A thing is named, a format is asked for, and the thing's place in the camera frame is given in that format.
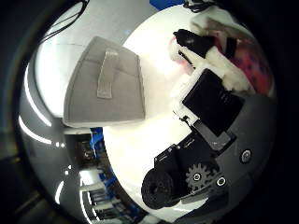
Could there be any pink plush toy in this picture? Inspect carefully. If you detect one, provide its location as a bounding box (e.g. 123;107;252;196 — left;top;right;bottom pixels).
167;6;277;97

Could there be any grey fabric container box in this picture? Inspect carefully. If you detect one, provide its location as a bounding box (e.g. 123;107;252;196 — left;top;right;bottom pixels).
63;35;147;129

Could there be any blue plastic chair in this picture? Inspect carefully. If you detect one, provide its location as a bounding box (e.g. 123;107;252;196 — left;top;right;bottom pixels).
149;0;185;10
89;126;105;157

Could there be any black cable bundle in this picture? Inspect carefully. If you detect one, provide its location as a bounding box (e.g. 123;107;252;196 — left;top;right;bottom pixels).
182;0;218;13

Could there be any thin black cable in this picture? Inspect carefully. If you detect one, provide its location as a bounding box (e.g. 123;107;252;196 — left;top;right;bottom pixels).
38;0;92;45

